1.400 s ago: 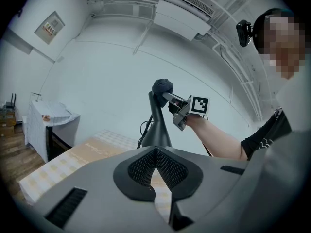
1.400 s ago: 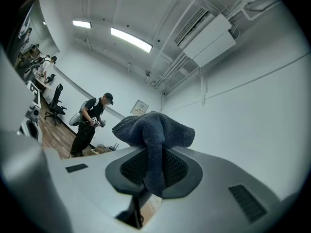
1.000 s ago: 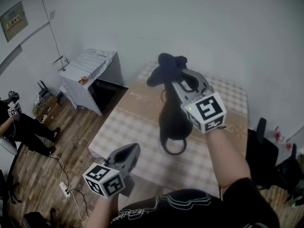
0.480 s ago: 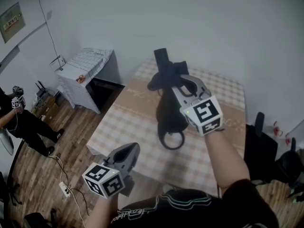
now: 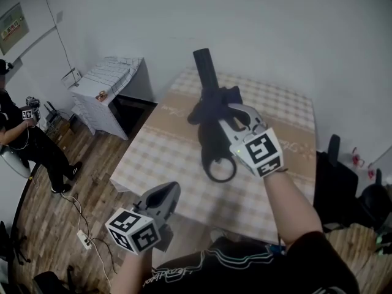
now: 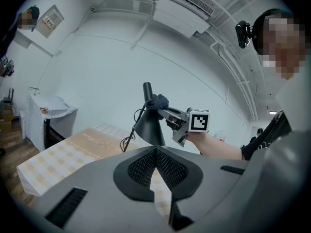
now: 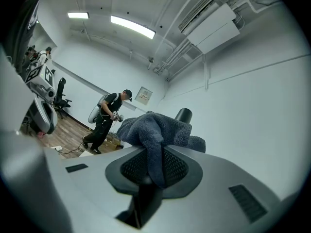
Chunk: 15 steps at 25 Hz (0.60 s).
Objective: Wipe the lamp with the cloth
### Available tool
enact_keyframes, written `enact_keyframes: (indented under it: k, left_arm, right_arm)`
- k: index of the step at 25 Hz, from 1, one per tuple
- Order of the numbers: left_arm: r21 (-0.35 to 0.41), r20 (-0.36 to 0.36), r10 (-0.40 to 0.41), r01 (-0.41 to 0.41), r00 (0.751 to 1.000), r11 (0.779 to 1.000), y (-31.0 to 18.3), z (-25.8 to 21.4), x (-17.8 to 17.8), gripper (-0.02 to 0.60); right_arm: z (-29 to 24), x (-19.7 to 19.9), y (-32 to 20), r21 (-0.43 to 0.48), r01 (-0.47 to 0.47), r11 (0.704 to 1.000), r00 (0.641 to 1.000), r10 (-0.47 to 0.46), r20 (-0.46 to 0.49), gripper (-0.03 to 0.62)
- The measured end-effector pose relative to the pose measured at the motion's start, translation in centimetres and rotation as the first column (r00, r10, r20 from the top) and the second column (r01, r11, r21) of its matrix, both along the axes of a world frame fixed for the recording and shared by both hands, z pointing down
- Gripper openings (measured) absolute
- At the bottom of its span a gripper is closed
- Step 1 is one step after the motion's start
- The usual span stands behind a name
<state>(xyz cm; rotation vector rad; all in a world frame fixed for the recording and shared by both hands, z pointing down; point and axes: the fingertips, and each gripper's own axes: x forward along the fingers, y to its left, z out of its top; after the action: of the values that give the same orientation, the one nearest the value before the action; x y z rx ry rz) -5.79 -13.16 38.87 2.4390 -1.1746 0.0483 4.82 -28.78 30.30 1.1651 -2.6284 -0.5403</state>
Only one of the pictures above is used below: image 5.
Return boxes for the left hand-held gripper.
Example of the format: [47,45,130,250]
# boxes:
[104,181,182,255]

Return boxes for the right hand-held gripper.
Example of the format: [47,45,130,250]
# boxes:
[217,102,284,178]

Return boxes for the dark blue wiping cloth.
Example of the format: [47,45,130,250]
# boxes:
[187,85,243,126]

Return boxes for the black desk lamp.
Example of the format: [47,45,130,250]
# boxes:
[192,48,238,184]

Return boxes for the person's left forearm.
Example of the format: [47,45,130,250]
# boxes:
[111,249,154,294]

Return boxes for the person's right forearm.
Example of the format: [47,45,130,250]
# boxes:
[263,166,325,247]

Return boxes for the table with checkered tablecloth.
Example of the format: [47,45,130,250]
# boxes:
[109,66,317,247]

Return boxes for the white power strip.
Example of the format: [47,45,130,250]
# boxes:
[76,229,92,251]

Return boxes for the person's black printed shirt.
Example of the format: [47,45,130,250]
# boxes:
[141,230,361,294]

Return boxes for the cardboard boxes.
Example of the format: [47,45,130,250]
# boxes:
[45,117,78,147]

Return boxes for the small cloth-covered side table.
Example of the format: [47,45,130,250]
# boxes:
[68,56,145,141]

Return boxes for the black router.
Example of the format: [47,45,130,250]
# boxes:
[43,100,62,124]

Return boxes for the grey chair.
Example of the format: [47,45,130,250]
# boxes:
[0,145,32,179]

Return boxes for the black chair base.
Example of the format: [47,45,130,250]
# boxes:
[0,220,32,266]

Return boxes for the black floor cable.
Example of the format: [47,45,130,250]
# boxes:
[60,194,119,276]

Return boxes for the white floor cable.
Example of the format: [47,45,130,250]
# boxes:
[59,190,113,288]

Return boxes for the grey wall cable duct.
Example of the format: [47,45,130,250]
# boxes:
[6,25,58,73]

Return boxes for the black wall cable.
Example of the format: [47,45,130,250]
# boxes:
[45,0,75,70]

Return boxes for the grey wall panel box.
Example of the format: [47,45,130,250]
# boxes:
[0,2,30,56]

